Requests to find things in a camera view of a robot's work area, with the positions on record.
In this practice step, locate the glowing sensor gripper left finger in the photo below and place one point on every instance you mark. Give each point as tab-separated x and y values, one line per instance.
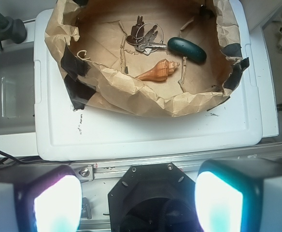
39	198

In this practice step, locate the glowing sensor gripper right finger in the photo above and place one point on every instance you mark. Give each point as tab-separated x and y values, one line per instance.
239	195

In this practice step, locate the dark green plastic pickle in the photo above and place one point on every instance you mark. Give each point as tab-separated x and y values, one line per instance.
188	49

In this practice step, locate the white plastic bin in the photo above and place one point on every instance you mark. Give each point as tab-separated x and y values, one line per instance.
63	133

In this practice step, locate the white sink basin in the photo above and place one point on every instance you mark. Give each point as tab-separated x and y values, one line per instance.
17	97

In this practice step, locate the orange striped conch shell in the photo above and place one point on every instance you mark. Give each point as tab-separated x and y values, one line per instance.
160	72

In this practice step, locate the crumpled brown paper liner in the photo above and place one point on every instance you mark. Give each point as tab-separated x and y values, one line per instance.
87	39

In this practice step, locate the bunch of metal keys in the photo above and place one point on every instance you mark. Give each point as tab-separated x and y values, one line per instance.
146	38

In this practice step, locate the black octagonal mount plate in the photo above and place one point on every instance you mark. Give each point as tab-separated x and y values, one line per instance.
153	198

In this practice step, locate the black faucet handle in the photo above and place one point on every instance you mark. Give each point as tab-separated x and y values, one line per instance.
12	29

